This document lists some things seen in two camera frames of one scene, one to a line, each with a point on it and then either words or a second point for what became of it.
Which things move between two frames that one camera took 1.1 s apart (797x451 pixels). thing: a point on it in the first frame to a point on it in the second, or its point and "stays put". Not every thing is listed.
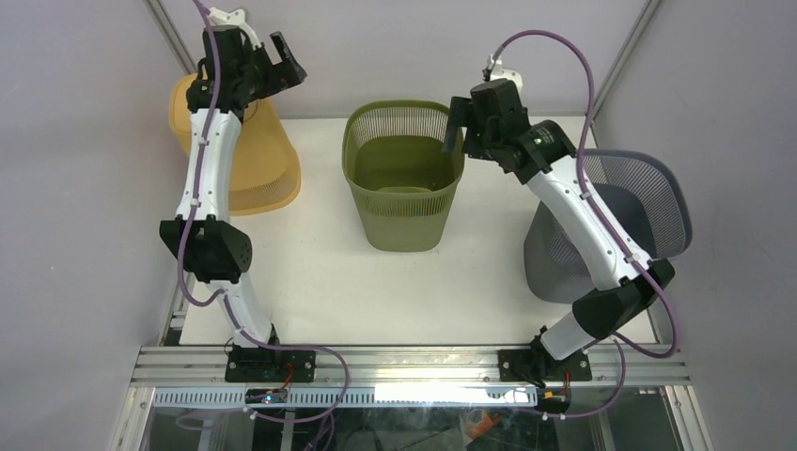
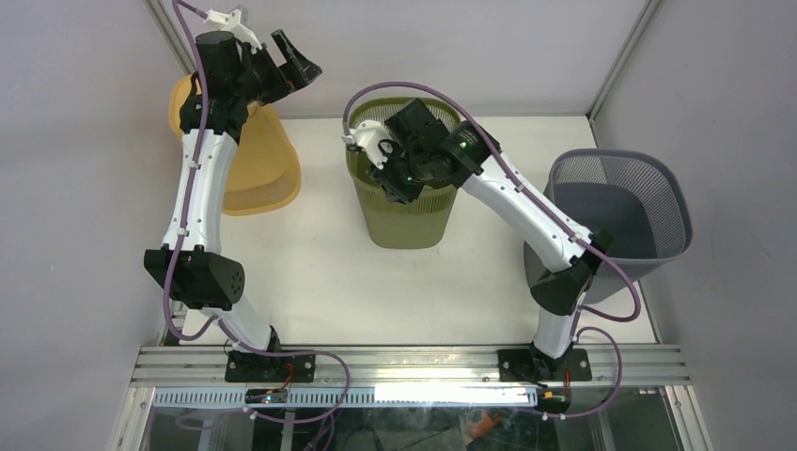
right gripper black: (461, 115) to (384, 177)
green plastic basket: (393, 155) stays put
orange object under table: (475, 430) stays put
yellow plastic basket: (266, 175) stays put
